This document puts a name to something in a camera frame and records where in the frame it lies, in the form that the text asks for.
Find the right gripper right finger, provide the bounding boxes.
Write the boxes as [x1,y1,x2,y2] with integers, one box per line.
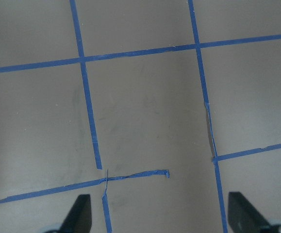
[228,192,276,233]

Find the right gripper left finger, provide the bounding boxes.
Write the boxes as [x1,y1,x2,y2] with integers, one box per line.
[59,194,92,233]

